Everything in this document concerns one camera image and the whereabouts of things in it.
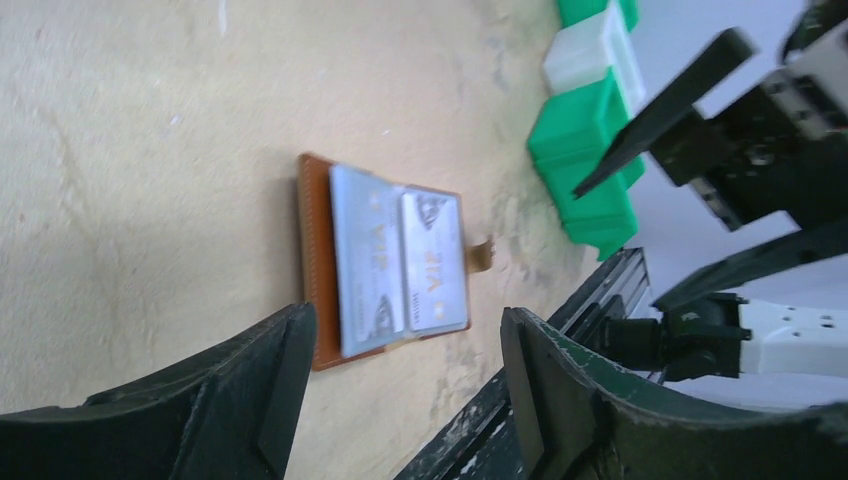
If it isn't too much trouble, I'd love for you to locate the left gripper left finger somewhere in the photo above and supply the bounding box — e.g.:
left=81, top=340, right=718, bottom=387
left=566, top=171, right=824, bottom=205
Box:
left=1, top=303, right=317, bottom=479

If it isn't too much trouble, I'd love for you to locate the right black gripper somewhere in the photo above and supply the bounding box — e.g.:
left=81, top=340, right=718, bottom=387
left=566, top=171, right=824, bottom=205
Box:
left=572, top=27, right=847, bottom=312

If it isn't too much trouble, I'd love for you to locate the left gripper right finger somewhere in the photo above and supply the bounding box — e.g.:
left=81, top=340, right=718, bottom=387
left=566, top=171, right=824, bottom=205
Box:
left=501, top=308, right=847, bottom=479

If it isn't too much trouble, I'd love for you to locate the brown leather card holder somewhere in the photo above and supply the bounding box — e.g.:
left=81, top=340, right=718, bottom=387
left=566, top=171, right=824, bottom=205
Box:
left=297, top=152, right=495, bottom=371

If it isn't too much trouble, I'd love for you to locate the green bin with cards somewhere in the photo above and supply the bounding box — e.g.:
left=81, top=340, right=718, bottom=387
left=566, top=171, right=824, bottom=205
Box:
left=527, top=70, right=645, bottom=262

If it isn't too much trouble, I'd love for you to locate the silver VIP card right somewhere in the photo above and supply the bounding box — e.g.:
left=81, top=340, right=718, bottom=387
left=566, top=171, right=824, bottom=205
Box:
left=401, top=189, right=469, bottom=335

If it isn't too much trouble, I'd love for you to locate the silver vip card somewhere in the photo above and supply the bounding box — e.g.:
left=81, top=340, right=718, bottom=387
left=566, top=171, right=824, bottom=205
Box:
left=330, top=164, right=406, bottom=358
left=401, top=189, right=469, bottom=335

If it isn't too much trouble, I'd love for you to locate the silver VIP card left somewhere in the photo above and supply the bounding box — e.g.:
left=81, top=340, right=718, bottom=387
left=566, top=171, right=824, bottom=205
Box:
left=330, top=164, right=406, bottom=358

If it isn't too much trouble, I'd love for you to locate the white small bin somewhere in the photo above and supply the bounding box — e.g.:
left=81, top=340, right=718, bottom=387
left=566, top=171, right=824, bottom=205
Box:
left=542, top=1, right=645, bottom=115

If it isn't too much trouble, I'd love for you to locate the green bin far right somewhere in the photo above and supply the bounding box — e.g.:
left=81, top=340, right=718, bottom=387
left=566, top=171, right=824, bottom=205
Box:
left=555, top=0, right=640, bottom=31

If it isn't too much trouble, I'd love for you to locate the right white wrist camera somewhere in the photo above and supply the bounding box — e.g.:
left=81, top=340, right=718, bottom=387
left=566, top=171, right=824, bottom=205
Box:
left=761, top=21, right=847, bottom=140

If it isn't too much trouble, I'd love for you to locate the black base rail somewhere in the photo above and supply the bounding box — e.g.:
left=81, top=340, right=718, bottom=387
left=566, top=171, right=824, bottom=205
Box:
left=395, top=252, right=618, bottom=479

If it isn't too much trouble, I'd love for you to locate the aluminium frame rail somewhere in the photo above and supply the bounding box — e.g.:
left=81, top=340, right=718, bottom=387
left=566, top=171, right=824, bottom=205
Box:
left=597, top=248, right=657, bottom=318

